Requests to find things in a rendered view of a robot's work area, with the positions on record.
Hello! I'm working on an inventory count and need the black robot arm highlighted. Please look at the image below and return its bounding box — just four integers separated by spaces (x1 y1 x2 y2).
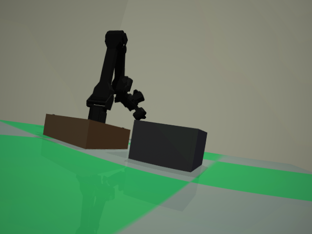
86 30 145 123

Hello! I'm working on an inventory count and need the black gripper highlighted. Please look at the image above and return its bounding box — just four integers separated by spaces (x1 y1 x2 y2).
123 94 146 120

